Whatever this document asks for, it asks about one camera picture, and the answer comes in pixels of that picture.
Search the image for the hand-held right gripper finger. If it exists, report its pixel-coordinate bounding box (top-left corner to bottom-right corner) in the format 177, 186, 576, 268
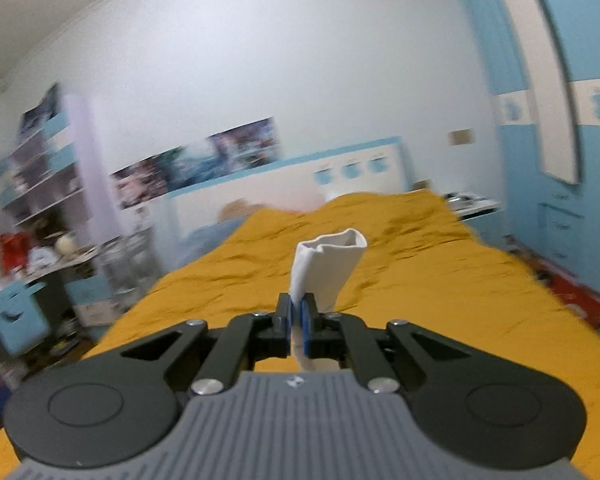
87, 292, 301, 398
300, 293, 474, 396

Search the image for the white printed t-shirt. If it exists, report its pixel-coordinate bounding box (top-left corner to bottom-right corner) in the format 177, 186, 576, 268
288, 228, 369, 374

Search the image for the yellow blanket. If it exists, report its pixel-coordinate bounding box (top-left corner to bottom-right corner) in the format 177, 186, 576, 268
0, 191, 600, 480

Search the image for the blue pillow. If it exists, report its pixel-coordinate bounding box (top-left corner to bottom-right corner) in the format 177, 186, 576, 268
179, 217, 247, 267

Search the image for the tan plush toy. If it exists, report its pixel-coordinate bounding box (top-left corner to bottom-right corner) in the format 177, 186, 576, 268
218, 198, 254, 222

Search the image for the white and blue headboard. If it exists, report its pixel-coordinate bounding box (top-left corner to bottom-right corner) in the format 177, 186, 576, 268
167, 136, 412, 256

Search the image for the grey metal trolley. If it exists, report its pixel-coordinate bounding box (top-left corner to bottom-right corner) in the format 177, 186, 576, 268
100, 229, 157, 303

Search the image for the blue nightstand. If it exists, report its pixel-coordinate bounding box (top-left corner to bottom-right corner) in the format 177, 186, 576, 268
442, 191, 512, 250

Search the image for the cluttered desk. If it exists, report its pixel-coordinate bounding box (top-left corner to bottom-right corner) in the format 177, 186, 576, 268
0, 242, 113, 331

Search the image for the blue chair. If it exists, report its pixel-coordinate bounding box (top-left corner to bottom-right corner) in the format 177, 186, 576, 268
0, 280, 52, 357

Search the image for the red floor mat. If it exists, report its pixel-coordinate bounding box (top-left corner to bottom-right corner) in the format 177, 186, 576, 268
542, 259, 600, 323

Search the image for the blue and white bookshelf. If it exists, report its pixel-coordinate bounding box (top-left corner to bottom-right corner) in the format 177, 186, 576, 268
0, 95, 95, 233

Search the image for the red bag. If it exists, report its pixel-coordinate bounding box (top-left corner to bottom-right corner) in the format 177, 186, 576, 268
0, 232, 32, 277

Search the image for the open wardrobe door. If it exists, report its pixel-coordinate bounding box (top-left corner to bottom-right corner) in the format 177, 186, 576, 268
495, 0, 582, 186

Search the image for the blue and white wardrobe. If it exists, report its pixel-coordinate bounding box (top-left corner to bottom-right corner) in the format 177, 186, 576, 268
459, 0, 600, 283

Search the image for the poster above bookshelf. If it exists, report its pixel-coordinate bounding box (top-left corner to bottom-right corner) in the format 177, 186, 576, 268
20, 82, 62, 134

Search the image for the blue-purple wall poster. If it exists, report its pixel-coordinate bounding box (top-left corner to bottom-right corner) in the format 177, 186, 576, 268
207, 117, 284, 174

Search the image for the blue-green wall poster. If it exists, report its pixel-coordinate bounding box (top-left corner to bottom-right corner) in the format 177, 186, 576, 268
165, 140, 222, 194

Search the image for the pinkish wall poster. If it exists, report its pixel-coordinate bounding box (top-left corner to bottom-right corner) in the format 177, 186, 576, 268
111, 157, 172, 210

